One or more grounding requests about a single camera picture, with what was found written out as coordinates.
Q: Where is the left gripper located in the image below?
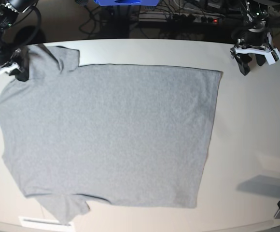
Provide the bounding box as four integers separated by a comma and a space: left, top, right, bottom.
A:
234, 28, 268, 76

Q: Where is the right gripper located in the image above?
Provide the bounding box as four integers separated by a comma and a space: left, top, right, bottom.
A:
0, 46, 29, 82

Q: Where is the grey T-shirt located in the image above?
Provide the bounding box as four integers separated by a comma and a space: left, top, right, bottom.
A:
0, 45, 222, 223

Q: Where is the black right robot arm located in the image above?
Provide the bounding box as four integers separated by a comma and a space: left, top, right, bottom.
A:
0, 0, 44, 82

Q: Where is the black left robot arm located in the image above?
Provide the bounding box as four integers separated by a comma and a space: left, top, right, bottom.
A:
230, 0, 280, 76

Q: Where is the blue plastic part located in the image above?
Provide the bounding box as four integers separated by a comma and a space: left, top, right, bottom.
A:
94, 0, 160, 6

